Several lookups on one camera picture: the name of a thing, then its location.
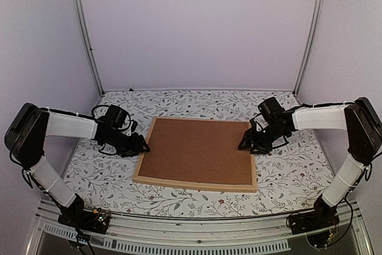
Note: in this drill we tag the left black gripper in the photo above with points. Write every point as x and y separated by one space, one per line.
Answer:
136 147

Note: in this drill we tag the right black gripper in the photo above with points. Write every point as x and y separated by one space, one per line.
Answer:
249 138

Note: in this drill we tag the brown backing board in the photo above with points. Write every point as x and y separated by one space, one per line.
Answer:
197 153

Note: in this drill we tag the wooden picture frame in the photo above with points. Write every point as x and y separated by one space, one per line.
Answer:
143 177

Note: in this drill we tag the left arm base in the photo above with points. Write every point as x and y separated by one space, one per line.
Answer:
96 220

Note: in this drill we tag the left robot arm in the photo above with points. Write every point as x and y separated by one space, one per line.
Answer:
25 140

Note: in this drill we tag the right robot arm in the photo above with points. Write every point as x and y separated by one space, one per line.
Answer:
357 118

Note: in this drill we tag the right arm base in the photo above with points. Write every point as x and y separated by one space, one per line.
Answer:
323 225

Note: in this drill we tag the floral tablecloth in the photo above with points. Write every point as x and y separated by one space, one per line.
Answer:
290 178

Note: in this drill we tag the front aluminium rail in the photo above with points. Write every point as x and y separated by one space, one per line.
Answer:
134 234

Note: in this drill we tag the right aluminium post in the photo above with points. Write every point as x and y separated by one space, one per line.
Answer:
308 48

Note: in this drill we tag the aluminium post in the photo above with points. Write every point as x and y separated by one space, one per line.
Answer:
308 48
80 13

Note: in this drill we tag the left aluminium post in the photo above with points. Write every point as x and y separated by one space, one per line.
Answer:
80 13

